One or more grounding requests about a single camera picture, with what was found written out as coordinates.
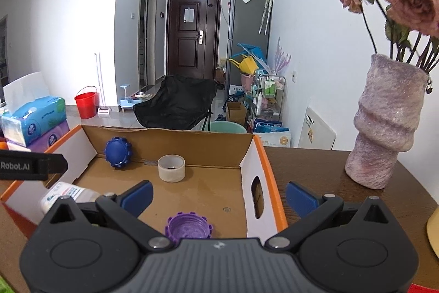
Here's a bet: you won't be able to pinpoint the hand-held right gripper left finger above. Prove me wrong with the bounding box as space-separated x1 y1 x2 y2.
40 180 176 254

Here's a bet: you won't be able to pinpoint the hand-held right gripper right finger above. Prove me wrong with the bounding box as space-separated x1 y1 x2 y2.
263 181 400 254

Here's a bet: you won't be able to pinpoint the white pill bottle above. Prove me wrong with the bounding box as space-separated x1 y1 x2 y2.
38 181 103 215

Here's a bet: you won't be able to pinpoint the white tape roll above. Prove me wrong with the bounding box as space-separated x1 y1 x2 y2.
157 154 186 183

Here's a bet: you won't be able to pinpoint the blue ribbed bottle cap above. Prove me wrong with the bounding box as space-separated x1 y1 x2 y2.
104 137 134 171

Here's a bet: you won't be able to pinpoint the purple ribbed bottle cap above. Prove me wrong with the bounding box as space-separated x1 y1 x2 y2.
165 211 214 242

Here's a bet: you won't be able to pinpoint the red cardboard box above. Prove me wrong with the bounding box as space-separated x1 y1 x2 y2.
0 124 288 245

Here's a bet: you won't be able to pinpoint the purple tissue pack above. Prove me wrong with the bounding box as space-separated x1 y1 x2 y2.
6 119 71 154

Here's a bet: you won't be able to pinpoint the blue tissue pack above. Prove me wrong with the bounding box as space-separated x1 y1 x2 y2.
1 71 66 147

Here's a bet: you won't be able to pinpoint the white printed bag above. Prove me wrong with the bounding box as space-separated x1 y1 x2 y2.
254 121 292 147

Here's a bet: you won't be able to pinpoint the white leaning panel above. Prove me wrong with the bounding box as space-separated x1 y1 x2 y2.
298 106 337 150

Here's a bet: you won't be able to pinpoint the red bucket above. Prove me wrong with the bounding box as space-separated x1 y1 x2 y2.
74 86 97 119

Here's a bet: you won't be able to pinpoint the white mop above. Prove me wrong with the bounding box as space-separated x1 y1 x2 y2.
94 52 112 115

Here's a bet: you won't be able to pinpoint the pet water dispenser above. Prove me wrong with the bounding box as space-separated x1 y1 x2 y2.
119 83 153 108

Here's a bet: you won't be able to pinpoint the black folding chair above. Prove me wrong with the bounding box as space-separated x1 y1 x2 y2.
133 75 217 131

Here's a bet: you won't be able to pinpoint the green basin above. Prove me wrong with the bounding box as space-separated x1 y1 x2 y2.
210 121 247 134

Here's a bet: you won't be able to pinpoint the brown cardboard carton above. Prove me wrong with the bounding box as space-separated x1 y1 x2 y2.
226 101 248 127

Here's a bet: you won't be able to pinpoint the pink textured vase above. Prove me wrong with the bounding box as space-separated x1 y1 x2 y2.
344 53 429 190

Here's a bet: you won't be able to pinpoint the pink bucket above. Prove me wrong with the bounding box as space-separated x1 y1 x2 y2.
241 72 256 93

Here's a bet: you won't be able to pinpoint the yellow thermos jug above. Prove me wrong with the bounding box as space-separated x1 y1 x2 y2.
426 216 439 259

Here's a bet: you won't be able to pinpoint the yellow watering can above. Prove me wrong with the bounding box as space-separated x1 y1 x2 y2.
229 54 266 76

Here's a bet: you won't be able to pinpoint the purple clothes hangers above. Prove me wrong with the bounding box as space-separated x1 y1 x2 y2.
274 37 291 77

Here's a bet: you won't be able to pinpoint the blue plastic rack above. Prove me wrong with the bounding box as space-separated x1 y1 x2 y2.
237 42 268 62

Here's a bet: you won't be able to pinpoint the dark wooden door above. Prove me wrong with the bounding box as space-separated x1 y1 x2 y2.
166 0 222 79

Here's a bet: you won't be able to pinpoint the grey refrigerator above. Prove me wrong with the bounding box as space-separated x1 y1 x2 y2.
226 0 271 108

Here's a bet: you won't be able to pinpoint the white hanging umbrella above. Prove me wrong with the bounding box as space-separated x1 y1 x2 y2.
259 0 274 36

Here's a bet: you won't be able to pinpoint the wire rack with bottles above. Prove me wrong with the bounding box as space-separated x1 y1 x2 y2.
252 73 286 129

